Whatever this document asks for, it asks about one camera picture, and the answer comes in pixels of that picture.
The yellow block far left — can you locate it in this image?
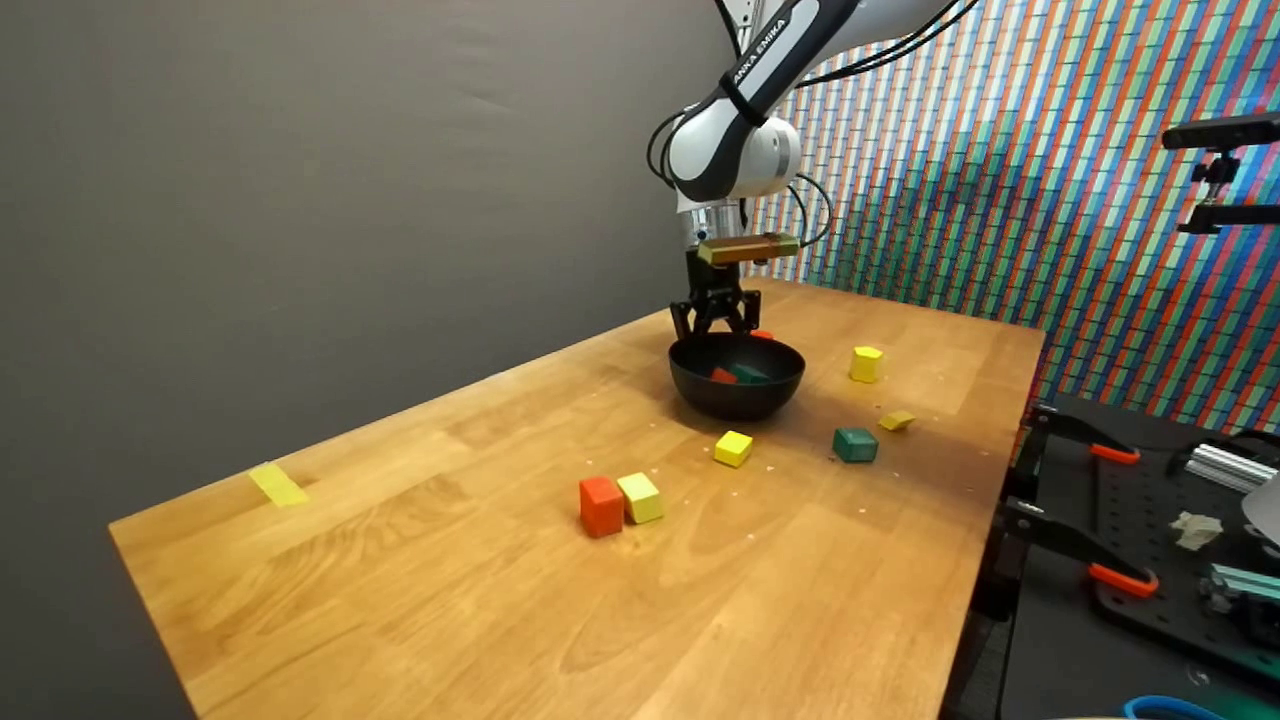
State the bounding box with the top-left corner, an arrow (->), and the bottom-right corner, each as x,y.
245,459 -> 314,511

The blue handled tool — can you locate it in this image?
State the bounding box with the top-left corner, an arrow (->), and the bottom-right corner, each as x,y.
1121,690 -> 1228,720

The yellow hexagonal toy block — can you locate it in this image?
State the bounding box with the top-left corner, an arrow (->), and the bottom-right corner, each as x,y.
847,338 -> 890,388

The white ribbed block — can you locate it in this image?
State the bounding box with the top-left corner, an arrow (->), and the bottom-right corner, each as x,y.
1181,439 -> 1280,497

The tan wrist camera box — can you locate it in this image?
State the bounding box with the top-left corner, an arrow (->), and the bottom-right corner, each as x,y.
692,233 -> 810,268

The large red toy cube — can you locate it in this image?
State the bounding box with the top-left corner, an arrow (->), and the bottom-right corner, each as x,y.
575,472 -> 632,542

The bright yellow toy cube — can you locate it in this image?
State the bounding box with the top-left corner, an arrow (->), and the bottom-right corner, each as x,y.
618,467 -> 667,528

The black pegboard workbench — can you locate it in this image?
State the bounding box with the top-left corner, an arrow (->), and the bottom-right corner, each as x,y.
935,390 -> 1280,720

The black clamp orange handle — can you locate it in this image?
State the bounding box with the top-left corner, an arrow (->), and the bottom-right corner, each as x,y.
1021,400 -> 1147,472
1001,490 -> 1163,605

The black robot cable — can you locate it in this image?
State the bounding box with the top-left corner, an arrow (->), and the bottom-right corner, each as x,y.
645,102 -> 842,254

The black bowl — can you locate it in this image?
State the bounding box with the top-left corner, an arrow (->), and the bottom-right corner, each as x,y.
663,330 -> 810,429

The pale rock-like lump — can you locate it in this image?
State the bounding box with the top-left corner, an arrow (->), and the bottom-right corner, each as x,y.
1169,508 -> 1228,555

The teal handled tool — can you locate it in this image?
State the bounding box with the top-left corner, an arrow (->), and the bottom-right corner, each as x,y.
1206,561 -> 1280,612

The olive yellow toy cube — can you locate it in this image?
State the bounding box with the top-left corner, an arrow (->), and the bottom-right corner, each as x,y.
707,429 -> 759,472

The grey round plate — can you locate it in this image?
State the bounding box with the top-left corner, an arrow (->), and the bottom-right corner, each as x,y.
1238,472 -> 1280,551

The black camera mount rig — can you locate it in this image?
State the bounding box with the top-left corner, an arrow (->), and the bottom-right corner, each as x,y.
1155,110 -> 1280,235

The multicolour patterned backdrop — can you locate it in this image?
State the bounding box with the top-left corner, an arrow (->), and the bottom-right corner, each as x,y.
732,0 -> 1280,435

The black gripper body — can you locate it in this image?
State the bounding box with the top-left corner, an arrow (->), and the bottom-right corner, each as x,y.
685,251 -> 753,313

